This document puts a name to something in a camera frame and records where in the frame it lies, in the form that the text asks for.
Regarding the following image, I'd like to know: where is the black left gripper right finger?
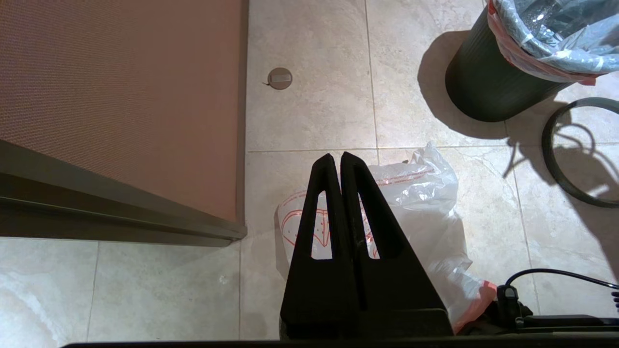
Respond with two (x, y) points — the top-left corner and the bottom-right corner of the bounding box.
(340, 152), (446, 311)

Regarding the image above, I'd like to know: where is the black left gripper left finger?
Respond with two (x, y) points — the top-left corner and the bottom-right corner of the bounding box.
(280, 154), (359, 313)

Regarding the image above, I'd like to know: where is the grey bin retaining ring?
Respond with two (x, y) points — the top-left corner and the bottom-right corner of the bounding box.
(542, 97), (619, 208)

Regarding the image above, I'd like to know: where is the black round trash bin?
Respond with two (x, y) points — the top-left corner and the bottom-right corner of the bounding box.
(445, 7), (576, 122)

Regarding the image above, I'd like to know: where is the white plastic bag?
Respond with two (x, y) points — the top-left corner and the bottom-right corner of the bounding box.
(487, 0), (619, 87)

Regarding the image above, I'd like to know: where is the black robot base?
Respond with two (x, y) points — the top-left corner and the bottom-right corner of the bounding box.
(457, 309), (619, 339)

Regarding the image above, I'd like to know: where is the new white red-printed bag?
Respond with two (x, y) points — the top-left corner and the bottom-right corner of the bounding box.
(275, 143), (498, 335)

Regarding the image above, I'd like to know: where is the round metal floor door stop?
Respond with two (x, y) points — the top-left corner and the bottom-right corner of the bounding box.
(264, 68), (294, 90)

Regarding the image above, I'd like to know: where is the thin black cable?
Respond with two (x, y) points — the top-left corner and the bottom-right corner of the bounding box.
(497, 269), (619, 315)

